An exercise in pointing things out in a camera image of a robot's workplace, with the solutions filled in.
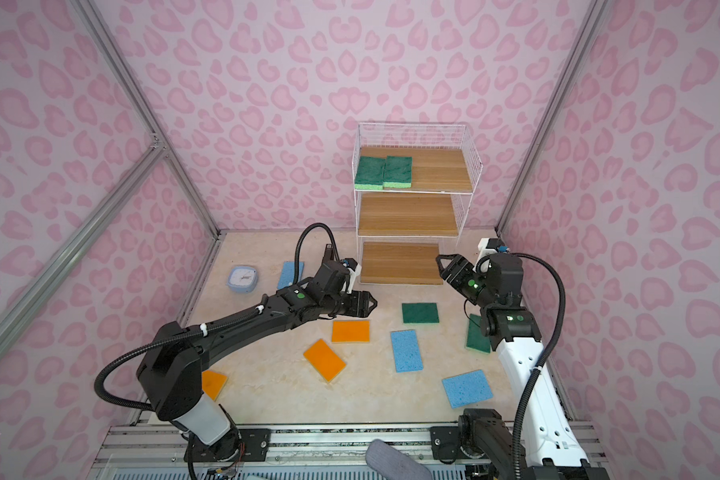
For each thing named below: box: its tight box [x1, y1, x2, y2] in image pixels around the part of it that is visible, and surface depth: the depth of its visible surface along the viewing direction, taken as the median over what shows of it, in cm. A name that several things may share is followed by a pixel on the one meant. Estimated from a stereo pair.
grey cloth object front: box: [365, 439, 432, 480], surface depth 70 cm
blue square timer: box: [226, 266, 259, 293], surface depth 105 cm
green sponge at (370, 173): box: [354, 156, 387, 190], surface depth 75 cm
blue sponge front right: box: [442, 369, 494, 409], surface depth 83 cm
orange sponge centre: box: [332, 320, 371, 342], surface depth 94 cm
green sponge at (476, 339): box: [466, 314, 491, 354], surface depth 91 cm
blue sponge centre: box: [390, 329, 423, 373], surface depth 90 cm
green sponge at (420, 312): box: [402, 302, 440, 323], surface depth 97 cm
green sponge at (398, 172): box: [383, 156, 413, 189], surface depth 75 cm
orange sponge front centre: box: [303, 339, 347, 381], surface depth 90 cm
